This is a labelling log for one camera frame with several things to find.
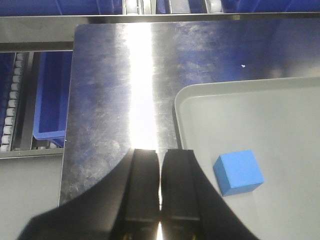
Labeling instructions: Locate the blue foam cube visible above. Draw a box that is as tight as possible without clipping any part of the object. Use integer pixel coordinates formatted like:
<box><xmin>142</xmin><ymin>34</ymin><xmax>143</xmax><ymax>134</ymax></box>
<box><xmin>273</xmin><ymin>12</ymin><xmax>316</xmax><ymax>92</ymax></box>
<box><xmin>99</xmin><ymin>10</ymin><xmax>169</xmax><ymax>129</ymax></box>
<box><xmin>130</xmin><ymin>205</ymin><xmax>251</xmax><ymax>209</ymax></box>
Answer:
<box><xmin>213</xmin><ymin>150</ymin><xmax>265</xmax><ymax>197</ymax></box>

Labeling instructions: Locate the blue bin lower shelf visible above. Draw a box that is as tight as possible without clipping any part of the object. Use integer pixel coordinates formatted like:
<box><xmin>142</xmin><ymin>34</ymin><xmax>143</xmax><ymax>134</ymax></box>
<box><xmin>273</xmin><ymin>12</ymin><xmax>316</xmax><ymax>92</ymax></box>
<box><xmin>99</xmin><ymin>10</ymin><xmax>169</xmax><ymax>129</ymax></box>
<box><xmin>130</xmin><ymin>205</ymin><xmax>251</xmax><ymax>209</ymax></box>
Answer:
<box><xmin>33</xmin><ymin>51</ymin><xmax>73</xmax><ymax>148</ymax></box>

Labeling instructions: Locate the lower white roller track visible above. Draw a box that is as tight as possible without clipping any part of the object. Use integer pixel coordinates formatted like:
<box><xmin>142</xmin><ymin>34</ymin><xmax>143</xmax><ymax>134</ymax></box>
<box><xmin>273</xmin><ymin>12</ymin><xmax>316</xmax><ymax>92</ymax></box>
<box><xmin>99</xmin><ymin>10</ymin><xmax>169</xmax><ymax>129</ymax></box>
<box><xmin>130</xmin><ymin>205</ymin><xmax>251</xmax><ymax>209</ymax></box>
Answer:
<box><xmin>0</xmin><ymin>52</ymin><xmax>28</xmax><ymax>153</ymax></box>

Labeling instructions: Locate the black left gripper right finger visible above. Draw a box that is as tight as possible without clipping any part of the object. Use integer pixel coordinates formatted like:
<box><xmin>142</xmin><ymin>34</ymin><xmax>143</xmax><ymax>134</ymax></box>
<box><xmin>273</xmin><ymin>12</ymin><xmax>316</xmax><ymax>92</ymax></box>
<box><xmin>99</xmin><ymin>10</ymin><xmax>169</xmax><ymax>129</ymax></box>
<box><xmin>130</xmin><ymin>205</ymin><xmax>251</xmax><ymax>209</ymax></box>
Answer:
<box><xmin>161</xmin><ymin>149</ymin><xmax>257</xmax><ymax>240</ymax></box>

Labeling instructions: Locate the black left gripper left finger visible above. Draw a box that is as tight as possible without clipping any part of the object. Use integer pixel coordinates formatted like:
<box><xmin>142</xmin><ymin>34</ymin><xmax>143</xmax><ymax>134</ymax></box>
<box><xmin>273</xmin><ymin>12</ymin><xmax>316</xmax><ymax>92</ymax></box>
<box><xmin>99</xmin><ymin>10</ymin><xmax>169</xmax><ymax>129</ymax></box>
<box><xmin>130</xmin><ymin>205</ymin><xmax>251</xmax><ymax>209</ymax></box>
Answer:
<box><xmin>18</xmin><ymin>149</ymin><xmax>160</xmax><ymax>240</ymax></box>

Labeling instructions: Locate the steel shelf front rail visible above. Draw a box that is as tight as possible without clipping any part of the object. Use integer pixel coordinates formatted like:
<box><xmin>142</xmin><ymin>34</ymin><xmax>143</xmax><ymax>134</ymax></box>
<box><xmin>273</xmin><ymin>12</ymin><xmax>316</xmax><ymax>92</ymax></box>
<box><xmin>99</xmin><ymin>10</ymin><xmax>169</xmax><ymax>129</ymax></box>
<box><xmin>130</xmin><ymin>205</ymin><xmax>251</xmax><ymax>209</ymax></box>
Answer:
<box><xmin>0</xmin><ymin>12</ymin><xmax>320</xmax><ymax>53</ymax></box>

